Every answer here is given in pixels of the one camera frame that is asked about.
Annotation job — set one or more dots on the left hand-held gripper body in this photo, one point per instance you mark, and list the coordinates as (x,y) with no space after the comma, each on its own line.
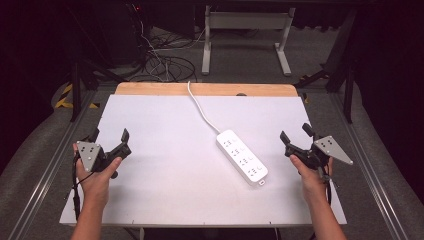
(89,154)

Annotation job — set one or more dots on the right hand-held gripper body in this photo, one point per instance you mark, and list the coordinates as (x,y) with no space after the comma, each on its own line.
(325,151)

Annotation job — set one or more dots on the person's left hand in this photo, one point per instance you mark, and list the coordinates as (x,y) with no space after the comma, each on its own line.
(96,181)

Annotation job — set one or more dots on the person's right hand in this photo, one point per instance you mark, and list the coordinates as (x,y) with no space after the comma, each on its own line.
(310,181)

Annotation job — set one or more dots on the yellow black hazard tape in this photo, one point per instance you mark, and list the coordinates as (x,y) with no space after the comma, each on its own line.
(66,98)

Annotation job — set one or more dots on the white power strip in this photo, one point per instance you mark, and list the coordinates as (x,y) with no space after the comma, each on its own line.
(241,156)

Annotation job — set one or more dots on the black tripod stand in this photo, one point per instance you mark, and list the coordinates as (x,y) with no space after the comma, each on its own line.
(345,76)
(77,83)

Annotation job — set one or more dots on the metal floor rail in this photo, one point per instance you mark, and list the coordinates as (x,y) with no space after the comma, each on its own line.
(370,173)
(43,173)

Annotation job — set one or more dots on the white metal table frame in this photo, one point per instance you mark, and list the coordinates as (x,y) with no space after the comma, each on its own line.
(247,23)

